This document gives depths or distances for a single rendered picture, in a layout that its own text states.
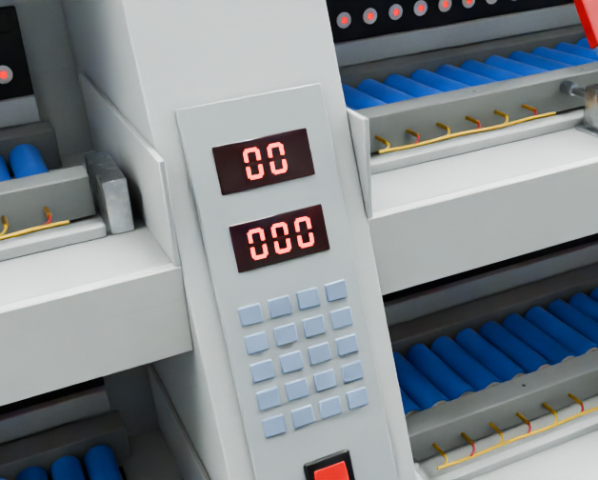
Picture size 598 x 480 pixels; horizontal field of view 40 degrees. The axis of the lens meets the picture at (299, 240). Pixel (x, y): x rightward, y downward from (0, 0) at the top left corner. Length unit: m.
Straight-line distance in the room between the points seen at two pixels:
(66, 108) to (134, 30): 0.20
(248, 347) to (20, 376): 0.10
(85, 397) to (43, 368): 0.17
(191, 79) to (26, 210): 0.11
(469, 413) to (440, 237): 0.14
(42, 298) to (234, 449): 0.11
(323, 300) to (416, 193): 0.08
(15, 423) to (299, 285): 0.23
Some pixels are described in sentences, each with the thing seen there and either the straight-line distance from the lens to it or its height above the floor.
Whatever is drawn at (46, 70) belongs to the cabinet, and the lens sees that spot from 0.56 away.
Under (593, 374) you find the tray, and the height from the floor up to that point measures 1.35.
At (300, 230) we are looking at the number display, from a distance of 0.38.
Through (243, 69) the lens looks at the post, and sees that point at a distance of 0.38.
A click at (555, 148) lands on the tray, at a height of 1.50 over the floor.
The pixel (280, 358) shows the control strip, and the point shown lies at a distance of 0.38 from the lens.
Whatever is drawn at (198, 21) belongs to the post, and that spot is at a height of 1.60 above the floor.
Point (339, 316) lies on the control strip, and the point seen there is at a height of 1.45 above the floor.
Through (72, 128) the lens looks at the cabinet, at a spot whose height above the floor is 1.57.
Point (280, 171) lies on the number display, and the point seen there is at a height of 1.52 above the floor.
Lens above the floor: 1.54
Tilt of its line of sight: 8 degrees down
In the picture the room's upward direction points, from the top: 11 degrees counter-clockwise
